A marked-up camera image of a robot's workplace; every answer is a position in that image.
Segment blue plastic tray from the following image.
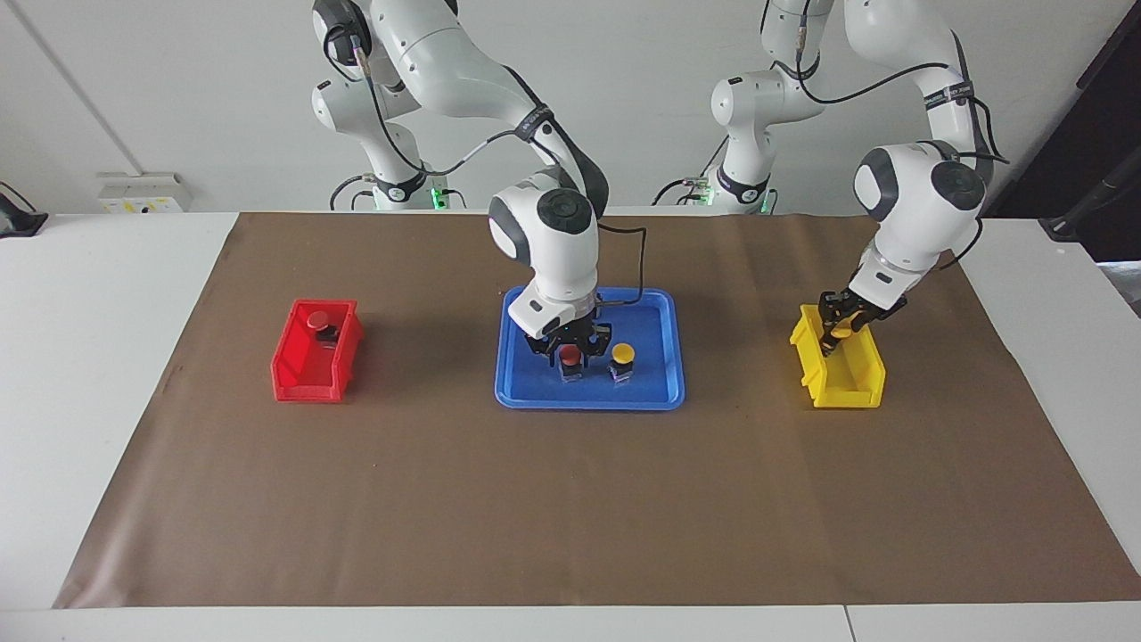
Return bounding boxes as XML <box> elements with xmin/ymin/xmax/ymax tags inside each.
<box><xmin>495</xmin><ymin>286</ymin><xmax>686</xmax><ymax>411</ymax></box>

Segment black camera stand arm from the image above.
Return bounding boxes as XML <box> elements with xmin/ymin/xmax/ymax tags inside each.
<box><xmin>1038</xmin><ymin>147</ymin><xmax>1141</xmax><ymax>243</ymax></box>

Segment black clamp mount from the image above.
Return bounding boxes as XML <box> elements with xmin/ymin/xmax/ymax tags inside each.
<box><xmin>0</xmin><ymin>182</ymin><xmax>49</xmax><ymax>239</ymax></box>

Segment brown paper table mat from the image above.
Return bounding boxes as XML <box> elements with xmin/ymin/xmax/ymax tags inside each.
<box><xmin>53</xmin><ymin>212</ymin><xmax>1141</xmax><ymax>610</ymax></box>

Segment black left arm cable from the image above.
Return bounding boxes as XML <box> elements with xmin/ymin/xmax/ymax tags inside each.
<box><xmin>763</xmin><ymin>0</ymin><xmax>1011</xmax><ymax>270</ymax></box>

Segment red plastic bin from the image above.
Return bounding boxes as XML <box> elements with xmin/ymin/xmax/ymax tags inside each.
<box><xmin>271</xmin><ymin>299</ymin><xmax>365</xmax><ymax>403</ymax></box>

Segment yellow plastic bin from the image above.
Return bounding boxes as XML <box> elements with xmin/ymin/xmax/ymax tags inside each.
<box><xmin>790</xmin><ymin>304</ymin><xmax>887</xmax><ymax>409</ymax></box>

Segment white wall socket box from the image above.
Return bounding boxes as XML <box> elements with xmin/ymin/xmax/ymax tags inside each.
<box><xmin>96</xmin><ymin>172</ymin><xmax>193</xmax><ymax>214</ymax></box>

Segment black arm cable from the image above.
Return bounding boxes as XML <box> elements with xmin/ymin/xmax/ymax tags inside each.
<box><xmin>324</xmin><ymin>22</ymin><xmax>649</xmax><ymax>307</ymax></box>
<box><xmin>763</xmin><ymin>0</ymin><xmax>1011</xmax><ymax>270</ymax></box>

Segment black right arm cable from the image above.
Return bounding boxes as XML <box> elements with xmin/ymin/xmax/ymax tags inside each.
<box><xmin>324</xmin><ymin>22</ymin><xmax>649</xmax><ymax>307</ymax></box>

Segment black base cable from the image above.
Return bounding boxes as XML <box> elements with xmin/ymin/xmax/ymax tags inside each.
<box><xmin>329</xmin><ymin>173</ymin><xmax>377</xmax><ymax>212</ymax></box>
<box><xmin>653</xmin><ymin>143</ymin><xmax>727</xmax><ymax>207</ymax></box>

